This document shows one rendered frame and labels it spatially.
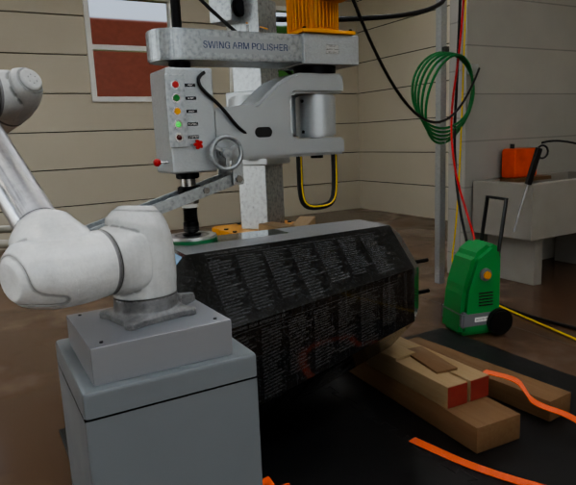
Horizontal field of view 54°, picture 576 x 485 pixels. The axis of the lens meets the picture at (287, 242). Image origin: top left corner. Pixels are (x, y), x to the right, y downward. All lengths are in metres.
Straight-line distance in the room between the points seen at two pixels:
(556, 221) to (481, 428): 2.94
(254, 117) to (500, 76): 3.40
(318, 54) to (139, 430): 1.86
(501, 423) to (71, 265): 1.89
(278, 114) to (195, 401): 1.54
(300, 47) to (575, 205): 3.32
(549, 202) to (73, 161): 5.99
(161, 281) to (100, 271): 0.16
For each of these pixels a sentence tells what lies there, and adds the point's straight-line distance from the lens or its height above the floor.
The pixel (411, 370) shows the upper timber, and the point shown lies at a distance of 2.76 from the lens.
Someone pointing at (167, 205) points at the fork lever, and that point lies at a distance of 2.42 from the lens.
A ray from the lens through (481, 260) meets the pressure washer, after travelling 3.78.
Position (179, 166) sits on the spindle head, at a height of 1.20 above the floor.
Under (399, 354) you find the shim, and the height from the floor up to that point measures 0.24.
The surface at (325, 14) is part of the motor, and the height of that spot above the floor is 1.83.
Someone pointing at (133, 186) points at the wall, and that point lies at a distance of 8.55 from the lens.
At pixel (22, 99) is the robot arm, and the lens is 1.73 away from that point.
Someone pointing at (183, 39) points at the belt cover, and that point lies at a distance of 2.43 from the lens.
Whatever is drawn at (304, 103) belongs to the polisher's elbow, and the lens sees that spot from 2.72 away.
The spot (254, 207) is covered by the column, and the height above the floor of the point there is 0.91.
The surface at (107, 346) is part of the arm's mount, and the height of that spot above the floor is 0.88.
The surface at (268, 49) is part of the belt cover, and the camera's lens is 2.58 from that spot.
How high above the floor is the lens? 1.30
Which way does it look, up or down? 10 degrees down
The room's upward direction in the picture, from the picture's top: 2 degrees counter-clockwise
